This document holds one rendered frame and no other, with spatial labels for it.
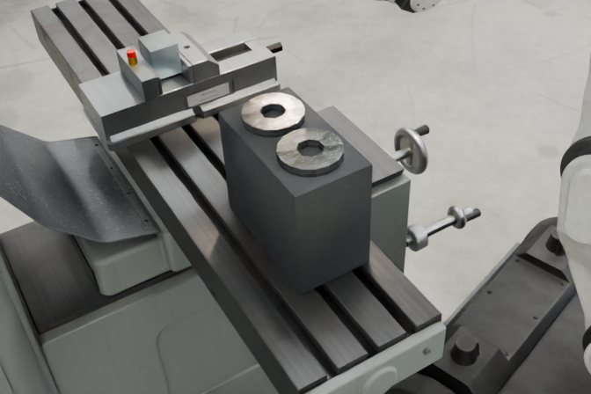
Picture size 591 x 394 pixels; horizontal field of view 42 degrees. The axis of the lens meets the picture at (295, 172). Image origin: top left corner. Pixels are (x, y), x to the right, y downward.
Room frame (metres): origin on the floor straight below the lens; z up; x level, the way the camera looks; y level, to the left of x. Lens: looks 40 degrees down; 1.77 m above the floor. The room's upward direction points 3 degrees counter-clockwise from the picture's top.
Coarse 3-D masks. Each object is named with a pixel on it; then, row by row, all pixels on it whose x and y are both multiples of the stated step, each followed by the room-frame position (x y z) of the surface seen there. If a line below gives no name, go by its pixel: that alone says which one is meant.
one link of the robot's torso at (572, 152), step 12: (588, 72) 0.89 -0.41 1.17; (588, 84) 0.89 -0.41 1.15; (588, 96) 0.88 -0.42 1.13; (588, 108) 0.88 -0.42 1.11; (588, 120) 0.88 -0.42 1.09; (576, 132) 0.89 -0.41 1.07; (588, 132) 0.87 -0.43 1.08; (576, 144) 0.87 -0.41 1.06; (588, 144) 0.86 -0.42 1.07; (564, 156) 0.88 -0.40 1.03; (576, 156) 0.86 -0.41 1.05; (564, 168) 0.87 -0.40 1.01
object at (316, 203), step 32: (288, 96) 0.92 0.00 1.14; (224, 128) 0.89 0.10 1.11; (256, 128) 0.84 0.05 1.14; (288, 128) 0.84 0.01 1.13; (320, 128) 0.83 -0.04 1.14; (224, 160) 0.90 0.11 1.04; (256, 160) 0.80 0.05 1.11; (288, 160) 0.77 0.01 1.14; (320, 160) 0.77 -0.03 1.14; (352, 160) 0.78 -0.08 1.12; (256, 192) 0.81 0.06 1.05; (288, 192) 0.73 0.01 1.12; (320, 192) 0.73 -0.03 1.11; (352, 192) 0.75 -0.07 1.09; (256, 224) 0.82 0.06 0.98; (288, 224) 0.73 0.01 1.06; (320, 224) 0.73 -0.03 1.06; (352, 224) 0.75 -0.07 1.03; (288, 256) 0.74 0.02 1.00; (320, 256) 0.73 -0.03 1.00; (352, 256) 0.76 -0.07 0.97
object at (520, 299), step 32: (512, 256) 1.10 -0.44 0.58; (544, 256) 1.07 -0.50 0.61; (480, 288) 1.02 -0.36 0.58; (512, 288) 1.00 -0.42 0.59; (544, 288) 1.00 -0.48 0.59; (480, 320) 0.93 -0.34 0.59; (512, 320) 0.93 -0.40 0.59; (544, 320) 0.93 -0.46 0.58; (576, 320) 0.93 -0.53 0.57; (448, 352) 0.85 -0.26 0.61; (480, 352) 0.84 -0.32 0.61; (512, 352) 0.85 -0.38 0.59; (544, 352) 0.87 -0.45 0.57; (576, 352) 0.86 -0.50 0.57; (448, 384) 0.80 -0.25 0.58; (480, 384) 0.78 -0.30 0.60; (512, 384) 0.80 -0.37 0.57; (544, 384) 0.80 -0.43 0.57; (576, 384) 0.79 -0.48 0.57
